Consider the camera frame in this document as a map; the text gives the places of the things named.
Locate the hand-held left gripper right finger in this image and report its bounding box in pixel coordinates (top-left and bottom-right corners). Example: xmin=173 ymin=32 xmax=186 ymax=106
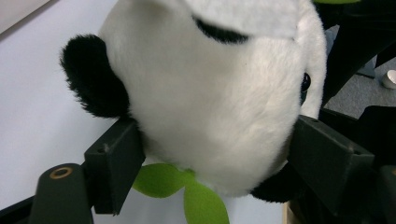
xmin=288 ymin=115 xmax=376 ymax=217

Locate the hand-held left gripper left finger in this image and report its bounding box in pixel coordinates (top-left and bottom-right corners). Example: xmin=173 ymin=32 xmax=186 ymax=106
xmin=83 ymin=119 xmax=147 ymax=217

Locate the panda plush toy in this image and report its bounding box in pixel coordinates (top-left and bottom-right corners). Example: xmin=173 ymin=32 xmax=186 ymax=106
xmin=59 ymin=0 xmax=328 ymax=224

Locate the wooden table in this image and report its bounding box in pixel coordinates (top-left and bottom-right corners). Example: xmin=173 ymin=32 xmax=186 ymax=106
xmin=281 ymin=201 xmax=295 ymax=224

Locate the white cup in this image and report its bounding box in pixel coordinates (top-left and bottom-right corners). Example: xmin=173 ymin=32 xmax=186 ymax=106
xmin=382 ymin=69 xmax=396 ymax=91

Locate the black floor stand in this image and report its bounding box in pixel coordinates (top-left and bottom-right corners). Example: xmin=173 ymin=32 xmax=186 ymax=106
xmin=314 ymin=0 xmax=396 ymax=106

